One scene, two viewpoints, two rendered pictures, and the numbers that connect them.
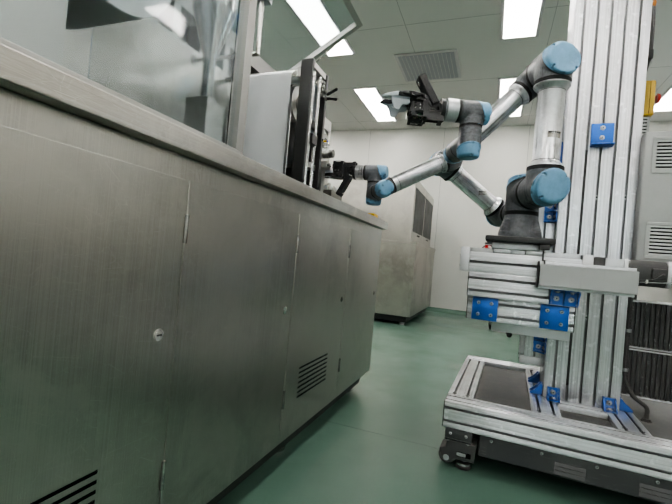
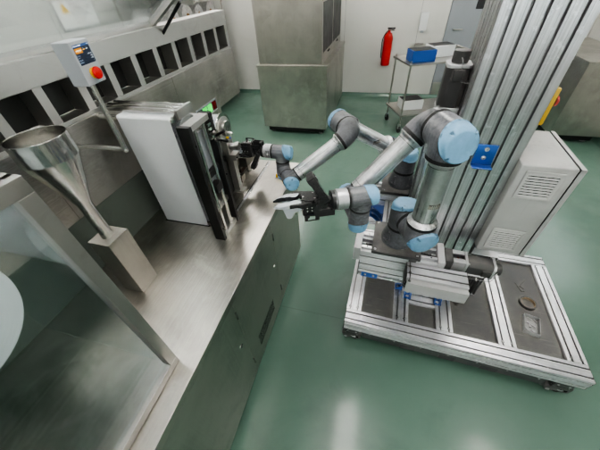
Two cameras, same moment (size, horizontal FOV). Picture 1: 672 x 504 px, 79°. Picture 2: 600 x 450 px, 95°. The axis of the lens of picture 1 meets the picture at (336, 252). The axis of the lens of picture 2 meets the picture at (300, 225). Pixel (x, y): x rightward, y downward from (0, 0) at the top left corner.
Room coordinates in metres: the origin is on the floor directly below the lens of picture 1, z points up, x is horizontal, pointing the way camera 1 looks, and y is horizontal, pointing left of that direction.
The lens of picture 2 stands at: (0.61, -0.14, 1.81)
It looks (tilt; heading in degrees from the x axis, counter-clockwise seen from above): 42 degrees down; 356
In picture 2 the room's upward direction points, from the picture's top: 4 degrees counter-clockwise
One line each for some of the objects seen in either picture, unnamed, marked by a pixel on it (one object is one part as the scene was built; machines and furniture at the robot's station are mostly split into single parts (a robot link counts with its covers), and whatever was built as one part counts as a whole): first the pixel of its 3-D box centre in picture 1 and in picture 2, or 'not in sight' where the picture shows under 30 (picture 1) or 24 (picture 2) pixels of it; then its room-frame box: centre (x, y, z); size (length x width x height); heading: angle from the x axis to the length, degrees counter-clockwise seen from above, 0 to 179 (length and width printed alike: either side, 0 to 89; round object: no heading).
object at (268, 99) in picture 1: (255, 137); (162, 174); (1.74, 0.39, 1.17); 0.34 x 0.05 x 0.54; 69
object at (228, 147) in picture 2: (322, 179); (236, 167); (1.95, 0.10, 1.05); 0.06 x 0.05 x 0.31; 69
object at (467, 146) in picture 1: (467, 143); (357, 214); (1.38, -0.41, 1.12); 0.11 x 0.08 x 0.11; 2
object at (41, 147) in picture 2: not in sight; (42, 146); (1.36, 0.48, 1.50); 0.14 x 0.14 x 0.06
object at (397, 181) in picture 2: not in sight; (402, 176); (1.96, -0.87, 0.87); 0.15 x 0.15 x 0.10
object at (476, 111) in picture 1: (472, 113); (362, 196); (1.36, -0.41, 1.21); 0.11 x 0.08 x 0.09; 92
